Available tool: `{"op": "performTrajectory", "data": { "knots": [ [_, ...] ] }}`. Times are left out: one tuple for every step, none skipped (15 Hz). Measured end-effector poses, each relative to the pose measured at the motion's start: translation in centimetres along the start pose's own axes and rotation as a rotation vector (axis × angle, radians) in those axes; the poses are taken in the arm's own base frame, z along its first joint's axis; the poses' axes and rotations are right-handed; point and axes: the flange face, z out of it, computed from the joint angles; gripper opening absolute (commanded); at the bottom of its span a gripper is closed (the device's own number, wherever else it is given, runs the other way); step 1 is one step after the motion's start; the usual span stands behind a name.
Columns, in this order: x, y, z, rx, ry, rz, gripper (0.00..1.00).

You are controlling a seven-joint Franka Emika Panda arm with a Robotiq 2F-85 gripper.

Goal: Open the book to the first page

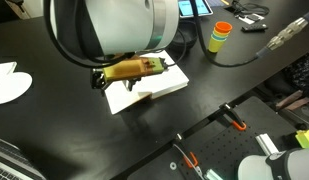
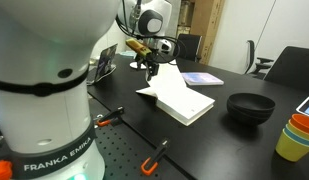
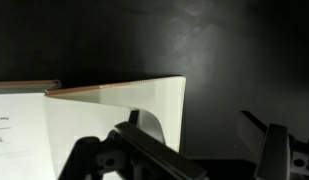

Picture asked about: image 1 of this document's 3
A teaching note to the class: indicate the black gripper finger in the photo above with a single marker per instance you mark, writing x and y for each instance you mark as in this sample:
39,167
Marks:
98,81
132,84

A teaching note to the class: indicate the white paperback book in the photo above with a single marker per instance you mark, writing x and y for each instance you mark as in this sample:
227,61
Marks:
160,81

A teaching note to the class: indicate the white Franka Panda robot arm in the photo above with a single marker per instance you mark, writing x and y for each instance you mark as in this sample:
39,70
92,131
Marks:
127,23

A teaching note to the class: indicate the black bowl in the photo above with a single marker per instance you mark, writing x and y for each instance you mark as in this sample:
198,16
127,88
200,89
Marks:
187,36

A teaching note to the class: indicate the white paper plate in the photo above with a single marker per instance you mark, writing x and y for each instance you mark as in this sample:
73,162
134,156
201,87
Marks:
10,83

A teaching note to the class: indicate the white washer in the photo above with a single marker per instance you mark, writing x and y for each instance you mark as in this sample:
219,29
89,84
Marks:
173,165

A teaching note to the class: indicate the thin silver rod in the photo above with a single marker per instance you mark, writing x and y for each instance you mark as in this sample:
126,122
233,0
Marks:
187,156

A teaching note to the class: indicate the yellow green plastic cup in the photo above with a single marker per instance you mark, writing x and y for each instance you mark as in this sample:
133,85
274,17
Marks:
215,46

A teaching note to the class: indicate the black orange spring clamp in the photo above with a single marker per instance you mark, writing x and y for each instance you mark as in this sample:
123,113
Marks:
190,160
235,118

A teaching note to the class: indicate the teal plastic cup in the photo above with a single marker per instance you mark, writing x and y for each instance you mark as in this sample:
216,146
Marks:
218,37

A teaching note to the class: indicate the orange plastic cup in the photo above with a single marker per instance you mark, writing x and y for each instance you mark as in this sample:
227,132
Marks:
224,26

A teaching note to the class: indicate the black perforated mounting board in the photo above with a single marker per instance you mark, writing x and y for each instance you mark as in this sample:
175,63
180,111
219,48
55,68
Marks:
227,146

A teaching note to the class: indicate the silver laptop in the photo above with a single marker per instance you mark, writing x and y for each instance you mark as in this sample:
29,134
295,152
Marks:
14,160

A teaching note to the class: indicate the black remote control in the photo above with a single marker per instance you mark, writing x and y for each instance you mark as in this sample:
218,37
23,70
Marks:
254,27

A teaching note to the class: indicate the aluminium profile piece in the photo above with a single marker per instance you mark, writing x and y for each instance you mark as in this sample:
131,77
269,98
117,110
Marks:
267,144

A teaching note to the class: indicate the yellow green plastic block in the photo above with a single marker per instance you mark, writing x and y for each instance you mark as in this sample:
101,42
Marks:
305,138

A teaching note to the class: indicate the small silver metal bracket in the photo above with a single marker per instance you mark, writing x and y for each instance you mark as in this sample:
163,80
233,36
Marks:
214,175

